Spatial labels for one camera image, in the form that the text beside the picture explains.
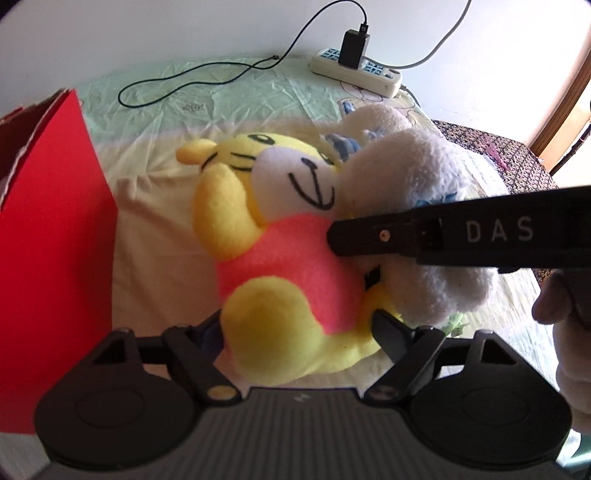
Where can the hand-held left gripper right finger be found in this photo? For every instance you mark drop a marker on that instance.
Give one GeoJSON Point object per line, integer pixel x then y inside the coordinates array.
{"type": "Point", "coordinates": [388, 330]}

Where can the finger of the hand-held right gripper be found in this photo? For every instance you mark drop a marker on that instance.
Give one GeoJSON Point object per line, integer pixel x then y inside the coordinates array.
{"type": "Point", "coordinates": [364, 237]}

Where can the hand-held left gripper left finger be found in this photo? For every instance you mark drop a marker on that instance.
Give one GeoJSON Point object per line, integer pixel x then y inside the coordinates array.
{"type": "Point", "coordinates": [211, 339]}

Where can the large white plush rabbit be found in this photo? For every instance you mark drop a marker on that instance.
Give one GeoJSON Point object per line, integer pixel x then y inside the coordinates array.
{"type": "Point", "coordinates": [392, 170]}

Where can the yellow and pink plush toy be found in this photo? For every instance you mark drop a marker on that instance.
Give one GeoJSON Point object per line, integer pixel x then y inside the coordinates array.
{"type": "Point", "coordinates": [277, 258]}

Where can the red cardboard box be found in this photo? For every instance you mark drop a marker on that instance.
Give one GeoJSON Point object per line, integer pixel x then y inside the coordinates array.
{"type": "Point", "coordinates": [55, 230]}

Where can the person's right hand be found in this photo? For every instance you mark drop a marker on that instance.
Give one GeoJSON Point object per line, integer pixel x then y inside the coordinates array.
{"type": "Point", "coordinates": [575, 369]}

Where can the dark patterned cloth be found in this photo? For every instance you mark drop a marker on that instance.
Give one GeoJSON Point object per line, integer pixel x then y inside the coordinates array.
{"type": "Point", "coordinates": [517, 161]}

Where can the small pink item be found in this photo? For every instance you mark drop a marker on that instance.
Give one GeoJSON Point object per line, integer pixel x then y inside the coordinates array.
{"type": "Point", "coordinates": [494, 154]}

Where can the small white plush rabbit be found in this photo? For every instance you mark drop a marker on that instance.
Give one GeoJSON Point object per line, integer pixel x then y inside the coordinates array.
{"type": "Point", "coordinates": [378, 120]}

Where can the white power strip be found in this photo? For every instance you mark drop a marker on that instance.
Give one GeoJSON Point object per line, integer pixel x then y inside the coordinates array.
{"type": "Point", "coordinates": [376, 76]}

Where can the black charger plug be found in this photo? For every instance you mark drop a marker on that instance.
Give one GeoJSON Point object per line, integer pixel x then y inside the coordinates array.
{"type": "Point", "coordinates": [353, 46]}

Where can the pale yellow-green printed sheet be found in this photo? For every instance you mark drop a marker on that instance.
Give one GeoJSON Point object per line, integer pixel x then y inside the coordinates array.
{"type": "Point", "coordinates": [152, 138]}

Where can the wooden door frame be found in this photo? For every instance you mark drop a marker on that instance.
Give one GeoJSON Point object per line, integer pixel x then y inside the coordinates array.
{"type": "Point", "coordinates": [554, 115]}

